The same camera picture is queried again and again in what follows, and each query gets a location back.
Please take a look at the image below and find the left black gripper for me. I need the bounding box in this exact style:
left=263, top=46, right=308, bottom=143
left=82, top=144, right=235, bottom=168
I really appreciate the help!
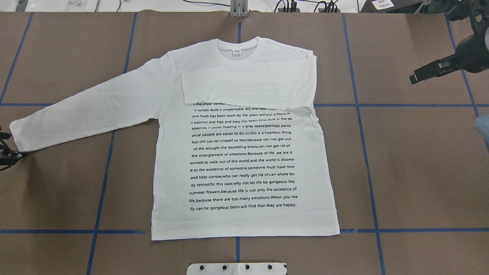
left=0, top=151, right=29, bottom=167

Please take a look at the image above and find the grey orange cable hub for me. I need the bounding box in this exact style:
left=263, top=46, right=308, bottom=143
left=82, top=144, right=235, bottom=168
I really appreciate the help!
left=274, top=0, right=300, bottom=13

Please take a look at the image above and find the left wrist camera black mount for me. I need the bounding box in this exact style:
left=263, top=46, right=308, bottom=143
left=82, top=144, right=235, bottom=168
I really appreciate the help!
left=0, top=132, right=12, bottom=152

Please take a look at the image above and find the aluminium frame post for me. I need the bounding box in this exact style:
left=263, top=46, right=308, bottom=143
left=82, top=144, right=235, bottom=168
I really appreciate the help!
left=230, top=0, right=249, bottom=17

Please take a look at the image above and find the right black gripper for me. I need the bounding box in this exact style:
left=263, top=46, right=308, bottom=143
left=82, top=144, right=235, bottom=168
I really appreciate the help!
left=409, top=34, right=489, bottom=85

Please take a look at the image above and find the clear plastic bag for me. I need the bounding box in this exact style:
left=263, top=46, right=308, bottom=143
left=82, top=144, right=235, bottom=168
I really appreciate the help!
left=64, top=0, right=99, bottom=12

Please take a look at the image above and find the white long-sleeve printed shirt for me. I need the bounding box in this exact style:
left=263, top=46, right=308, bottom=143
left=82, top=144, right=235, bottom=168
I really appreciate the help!
left=10, top=37, right=340, bottom=240

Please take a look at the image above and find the white mount base plate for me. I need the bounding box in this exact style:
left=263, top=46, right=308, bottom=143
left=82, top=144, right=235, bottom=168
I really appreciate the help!
left=186, top=262, right=288, bottom=275

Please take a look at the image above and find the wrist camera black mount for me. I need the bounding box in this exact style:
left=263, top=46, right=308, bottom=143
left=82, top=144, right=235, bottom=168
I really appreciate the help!
left=447, top=0, right=489, bottom=36
left=0, top=132, right=12, bottom=152

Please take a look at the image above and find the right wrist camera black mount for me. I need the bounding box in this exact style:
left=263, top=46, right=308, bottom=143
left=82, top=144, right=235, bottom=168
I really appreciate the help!
left=447, top=0, right=489, bottom=36

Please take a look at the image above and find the black box with label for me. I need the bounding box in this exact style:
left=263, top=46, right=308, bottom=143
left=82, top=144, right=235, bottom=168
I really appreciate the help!
left=360, top=0, right=423, bottom=13

